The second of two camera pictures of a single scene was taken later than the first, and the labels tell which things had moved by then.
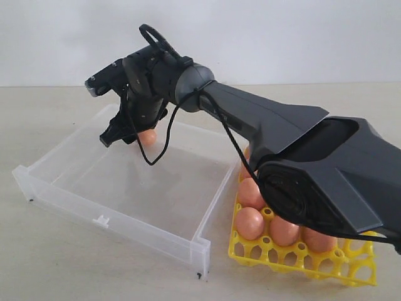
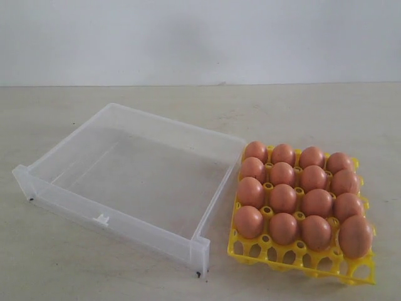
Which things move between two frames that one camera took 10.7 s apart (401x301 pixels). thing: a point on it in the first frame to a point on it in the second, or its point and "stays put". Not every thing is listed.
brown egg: (249, 222) stays put
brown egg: (249, 194) stays put
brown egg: (148, 137) to (356, 236)
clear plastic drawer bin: (163, 196) stays put
